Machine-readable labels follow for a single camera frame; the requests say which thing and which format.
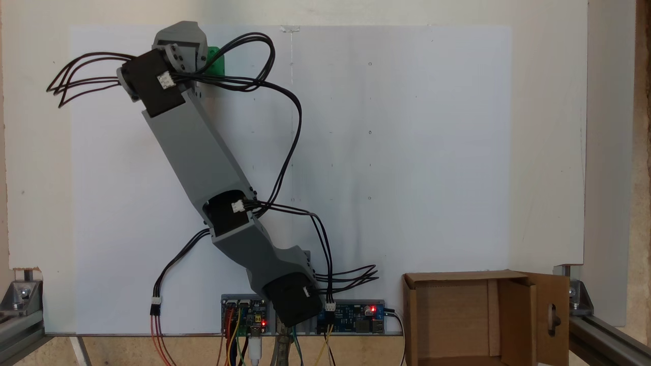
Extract black servo cable bundle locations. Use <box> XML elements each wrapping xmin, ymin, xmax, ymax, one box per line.
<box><xmin>46</xmin><ymin>51</ymin><xmax>135</xmax><ymax>108</ymax></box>
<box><xmin>170</xmin><ymin>33</ymin><xmax>303</xmax><ymax>217</ymax></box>
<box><xmin>244</xmin><ymin>201</ymin><xmax>379</xmax><ymax>312</ymax></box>

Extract black power cable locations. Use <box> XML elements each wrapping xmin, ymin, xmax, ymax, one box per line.
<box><xmin>384</xmin><ymin>308</ymin><xmax>406</xmax><ymax>366</ymax></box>

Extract brown cardboard box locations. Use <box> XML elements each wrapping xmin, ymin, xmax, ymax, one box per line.
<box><xmin>402</xmin><ymin>270</ymin><xmax>570</xmax><ymax>366</ymax></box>

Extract metal corner bracket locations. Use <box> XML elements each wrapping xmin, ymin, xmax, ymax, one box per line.
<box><xmin>554</xmin><ymin>264</ymin><xmax>595</xmax><ymax>317</ymax></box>
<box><xmin>0</xmin><ymin>279</ymin><xmax>44</xmax><ymax>316</ymax></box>

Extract green dice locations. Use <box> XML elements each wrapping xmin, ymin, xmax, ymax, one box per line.
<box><xmin>205</xmin><ymin>46</ymin><xmax>226</xmax><ymax>78</ymax></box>

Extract white USB cable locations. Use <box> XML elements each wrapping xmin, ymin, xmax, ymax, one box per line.
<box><xmin>248</xmin><ymin>330</ymin><xmax>263</xmax><ymax>366</ymax></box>

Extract orange red wires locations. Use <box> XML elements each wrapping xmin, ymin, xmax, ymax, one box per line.
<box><xmin>150</xmin><ymin>314</ymin><xmax>177</xmax><ymax>366</ymax></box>

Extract coloured jumper wire bundle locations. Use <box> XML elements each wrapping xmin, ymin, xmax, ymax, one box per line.
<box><xmin>216</xmin><ymin>305</ymin><xmax>252</xmax><ymax>366</ymax></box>

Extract aluminium frame post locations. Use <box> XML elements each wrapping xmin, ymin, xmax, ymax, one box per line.
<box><xmin>569</xmin><ymin>314</ymin><xmax>651</xmax><ymax>366</ymax></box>
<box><xmin>0</xmin><ymin>308</ymin><xmax>47</xmax><ymax>366</ymax></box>

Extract blue circuit board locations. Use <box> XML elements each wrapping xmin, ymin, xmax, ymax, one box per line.
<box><xmin>315</xmin><ymin>300</ymin><xmax>386</xmax><ymax>335</ymax></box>

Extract black cable with white connector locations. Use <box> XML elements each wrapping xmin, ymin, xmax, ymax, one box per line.
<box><xmin>150</xmin><ymin>229</ymin><xmax>212</xmax><ymax>318</ymax></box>

